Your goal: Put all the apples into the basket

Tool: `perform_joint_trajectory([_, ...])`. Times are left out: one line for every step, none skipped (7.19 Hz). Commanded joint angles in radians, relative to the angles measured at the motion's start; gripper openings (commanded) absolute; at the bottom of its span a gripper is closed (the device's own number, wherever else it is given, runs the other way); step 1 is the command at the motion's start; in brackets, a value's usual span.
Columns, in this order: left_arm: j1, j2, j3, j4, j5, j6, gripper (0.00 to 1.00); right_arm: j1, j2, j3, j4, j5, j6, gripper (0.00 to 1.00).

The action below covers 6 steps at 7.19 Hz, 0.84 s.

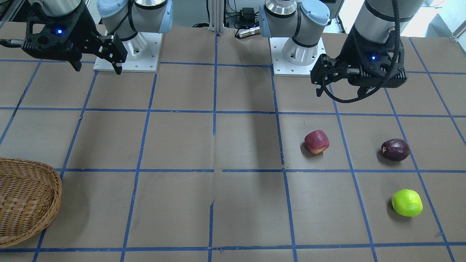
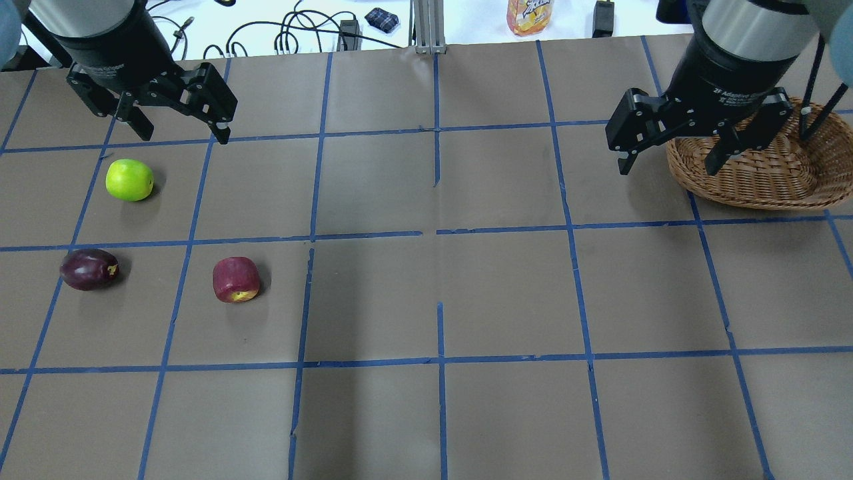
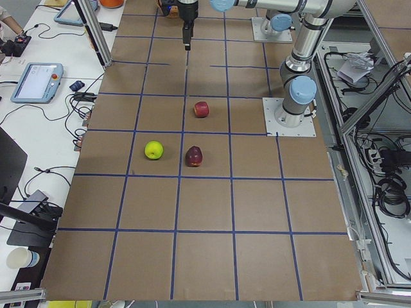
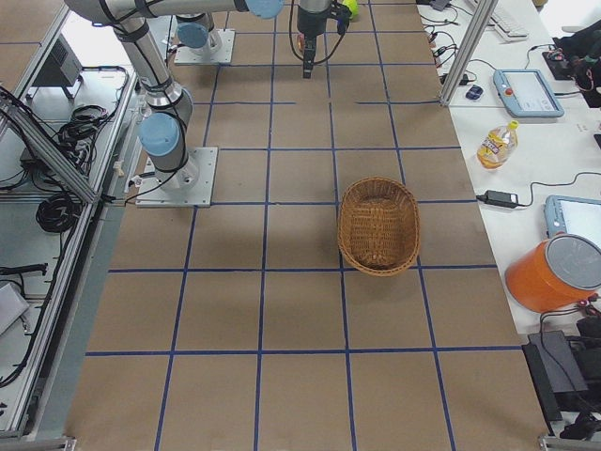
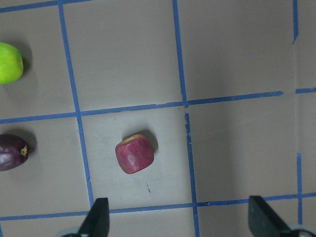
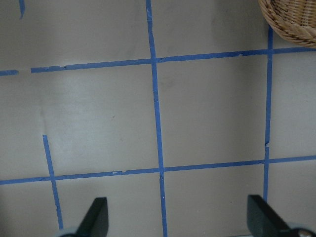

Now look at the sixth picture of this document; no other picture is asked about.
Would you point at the woven wicker basket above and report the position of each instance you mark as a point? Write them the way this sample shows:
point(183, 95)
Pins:
point(293, 20)

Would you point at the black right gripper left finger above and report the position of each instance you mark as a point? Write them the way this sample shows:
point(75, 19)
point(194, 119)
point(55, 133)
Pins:
point(96, 221)

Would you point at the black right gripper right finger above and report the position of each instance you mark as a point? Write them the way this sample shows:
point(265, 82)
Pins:
point(263, 221)

